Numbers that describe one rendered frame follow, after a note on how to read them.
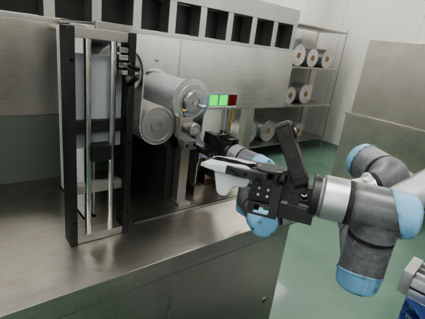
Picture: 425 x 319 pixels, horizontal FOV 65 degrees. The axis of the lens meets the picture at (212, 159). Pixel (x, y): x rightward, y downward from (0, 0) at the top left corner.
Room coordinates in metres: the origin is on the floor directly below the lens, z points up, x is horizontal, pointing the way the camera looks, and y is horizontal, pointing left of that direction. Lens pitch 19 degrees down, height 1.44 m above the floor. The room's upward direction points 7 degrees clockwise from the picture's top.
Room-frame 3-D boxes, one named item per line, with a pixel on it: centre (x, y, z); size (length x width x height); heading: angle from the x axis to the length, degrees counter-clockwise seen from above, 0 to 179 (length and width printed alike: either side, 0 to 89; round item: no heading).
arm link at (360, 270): (0.52, -0.29, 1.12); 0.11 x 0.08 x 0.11; 164
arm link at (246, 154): (0.94, -0.13, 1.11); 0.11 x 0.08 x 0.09; 41
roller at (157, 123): (1.13, 0.27, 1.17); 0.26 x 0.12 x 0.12; 41
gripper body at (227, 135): (1.06, -0.02, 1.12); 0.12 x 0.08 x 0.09; 41
